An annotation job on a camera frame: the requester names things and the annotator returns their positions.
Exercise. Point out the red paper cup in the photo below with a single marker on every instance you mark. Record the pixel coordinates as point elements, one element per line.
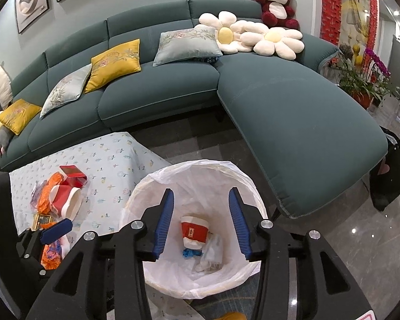
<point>193,231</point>

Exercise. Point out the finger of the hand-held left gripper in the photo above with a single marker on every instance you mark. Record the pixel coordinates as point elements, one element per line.
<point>56,230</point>

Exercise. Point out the large yellow embroidered cushion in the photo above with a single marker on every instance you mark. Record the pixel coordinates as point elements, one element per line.
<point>116,63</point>

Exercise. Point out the red cardboard box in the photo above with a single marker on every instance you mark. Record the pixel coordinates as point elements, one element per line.
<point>73,175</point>

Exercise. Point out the white flower cushion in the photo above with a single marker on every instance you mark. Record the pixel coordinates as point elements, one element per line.
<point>225,35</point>
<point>276,40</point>

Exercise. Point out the floral print tablecloth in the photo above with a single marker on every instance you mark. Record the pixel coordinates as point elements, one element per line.
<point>113,166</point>

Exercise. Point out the red wall decoration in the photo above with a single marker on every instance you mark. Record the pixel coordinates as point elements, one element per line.
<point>330,10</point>

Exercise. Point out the waste bin with white liner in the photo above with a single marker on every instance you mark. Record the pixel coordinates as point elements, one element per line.
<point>203,273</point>

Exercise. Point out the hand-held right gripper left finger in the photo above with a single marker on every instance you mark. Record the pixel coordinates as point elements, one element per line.
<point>163,221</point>

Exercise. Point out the red and white paper bowl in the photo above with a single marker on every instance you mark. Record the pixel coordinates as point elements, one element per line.
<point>65,200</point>

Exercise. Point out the grey plush toy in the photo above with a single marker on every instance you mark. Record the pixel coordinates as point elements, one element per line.
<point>2,140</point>

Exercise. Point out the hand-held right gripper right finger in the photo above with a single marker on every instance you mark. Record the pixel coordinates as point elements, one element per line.
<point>240,223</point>

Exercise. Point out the clear plastic wrapper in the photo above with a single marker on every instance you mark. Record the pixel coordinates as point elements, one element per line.
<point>211,251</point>

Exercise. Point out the small yellow embroidered cushion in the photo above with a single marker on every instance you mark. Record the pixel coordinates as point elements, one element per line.
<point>18,115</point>

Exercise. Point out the orange plastic bag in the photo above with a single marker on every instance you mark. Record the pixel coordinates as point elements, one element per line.
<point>45,200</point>

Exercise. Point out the green sectional sofa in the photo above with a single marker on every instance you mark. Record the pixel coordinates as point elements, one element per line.
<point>286,106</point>

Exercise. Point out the blue crumpled wrapper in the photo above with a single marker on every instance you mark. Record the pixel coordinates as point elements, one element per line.
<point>190,252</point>

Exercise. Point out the purple orchid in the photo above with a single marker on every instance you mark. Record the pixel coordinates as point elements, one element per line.
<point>378,61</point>

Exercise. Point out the grey-blue embroidered cushion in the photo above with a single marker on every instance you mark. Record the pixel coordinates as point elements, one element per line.
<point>65,93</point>
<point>186,46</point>

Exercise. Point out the green potted plant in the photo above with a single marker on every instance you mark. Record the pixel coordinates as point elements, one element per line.
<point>356,80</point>

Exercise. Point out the red and white plush bear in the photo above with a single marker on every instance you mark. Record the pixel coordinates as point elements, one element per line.
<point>276,3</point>

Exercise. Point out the gold foil packet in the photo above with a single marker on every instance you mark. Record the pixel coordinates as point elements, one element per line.
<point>41,220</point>

